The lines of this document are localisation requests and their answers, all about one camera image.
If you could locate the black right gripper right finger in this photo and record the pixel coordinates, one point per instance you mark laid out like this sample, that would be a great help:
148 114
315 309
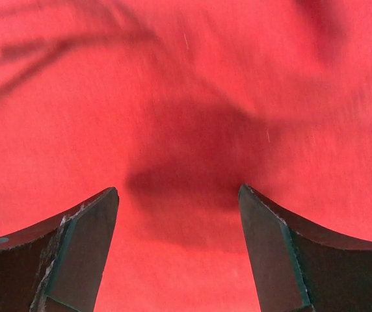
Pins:
299 265

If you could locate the dark red t shirt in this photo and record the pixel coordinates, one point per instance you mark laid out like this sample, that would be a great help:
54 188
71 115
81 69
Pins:
177 104

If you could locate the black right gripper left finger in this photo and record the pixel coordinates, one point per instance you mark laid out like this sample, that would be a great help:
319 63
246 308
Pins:
58 263

